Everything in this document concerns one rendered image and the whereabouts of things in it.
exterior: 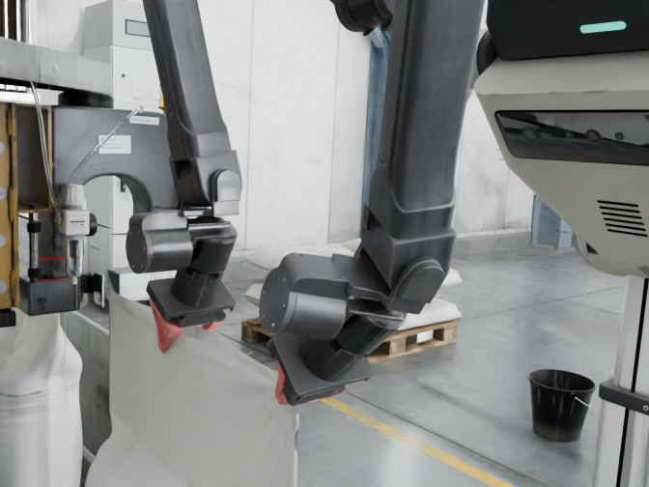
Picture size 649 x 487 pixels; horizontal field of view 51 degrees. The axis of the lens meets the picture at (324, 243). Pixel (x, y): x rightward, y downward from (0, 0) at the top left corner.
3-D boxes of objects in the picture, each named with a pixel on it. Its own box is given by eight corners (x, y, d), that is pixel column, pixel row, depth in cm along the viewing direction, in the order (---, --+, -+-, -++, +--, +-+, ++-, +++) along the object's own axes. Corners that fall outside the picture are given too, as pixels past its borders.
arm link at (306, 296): (453, 269, 56) (410, 214, 63) (336, 243, 50) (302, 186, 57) (388, 374, 61) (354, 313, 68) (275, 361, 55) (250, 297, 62)
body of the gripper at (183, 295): (143, 291, 87) (156, 246, 83) (211, 282, 94) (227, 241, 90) (163, 326, 84) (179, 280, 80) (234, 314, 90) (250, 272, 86)
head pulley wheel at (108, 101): (122, 111, 115) (123, 96, 114) (69, 107, 109) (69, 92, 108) (101, 111, 121) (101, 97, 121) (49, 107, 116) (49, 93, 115)
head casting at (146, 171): (189, 267, 124) (193, 100, 119) (52, 279, 108) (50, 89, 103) (121, 243, 146) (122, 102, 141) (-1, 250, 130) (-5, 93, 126)
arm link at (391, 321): (420, 327, 60) (405, 273, 63) (355, 316, 57) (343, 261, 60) (378, 362, 65) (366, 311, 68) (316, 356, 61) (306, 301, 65)
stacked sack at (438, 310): (465, 324, 457) (466, 301, 455) (396, 338, 414) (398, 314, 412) (417, 309, 489) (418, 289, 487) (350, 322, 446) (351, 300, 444)
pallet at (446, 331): (456, 342, 459) (458, 321, 457) (326, 376, 379) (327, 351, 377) (369, 315, 518) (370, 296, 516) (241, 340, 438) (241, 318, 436)
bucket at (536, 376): (602, 436, 317) (607, 383, 313) (568, 452, 298) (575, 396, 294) (545, 415, 339) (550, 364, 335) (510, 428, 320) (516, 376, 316)
